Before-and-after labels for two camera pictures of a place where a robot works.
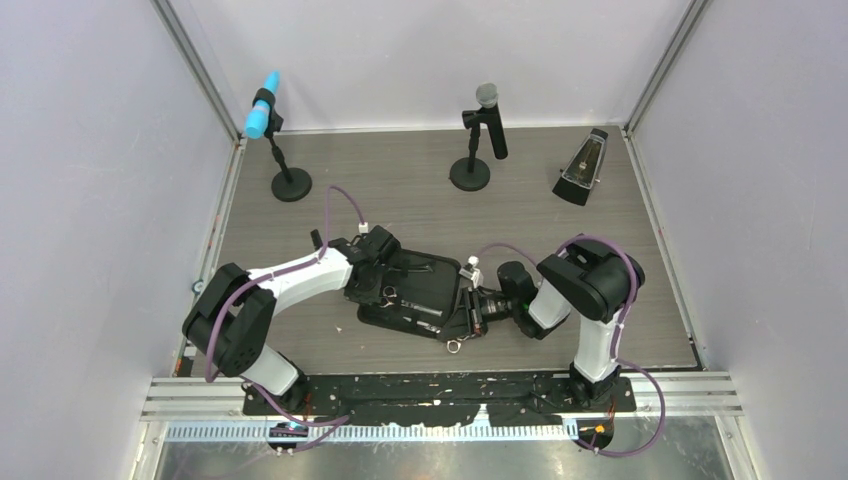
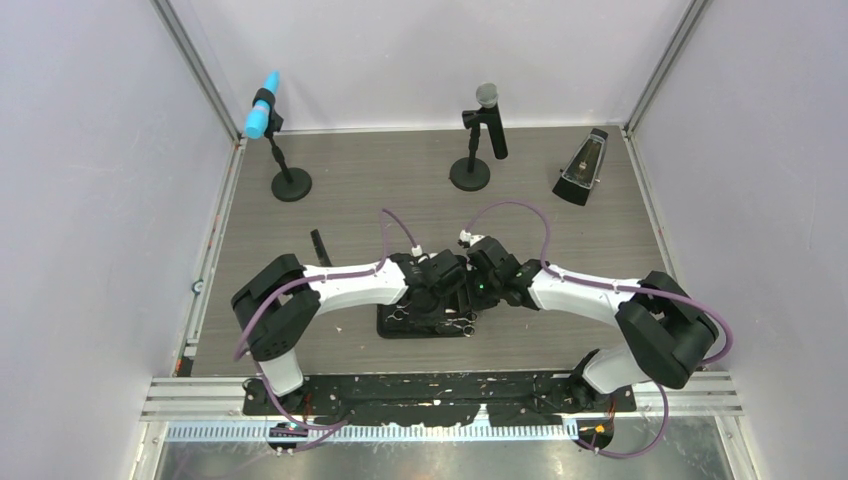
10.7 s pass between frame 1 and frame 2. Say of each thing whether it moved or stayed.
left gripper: moved
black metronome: stayed
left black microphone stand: stayed
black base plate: stayed
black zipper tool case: moved
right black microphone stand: stayed
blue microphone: stayed
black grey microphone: stayed
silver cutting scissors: moved
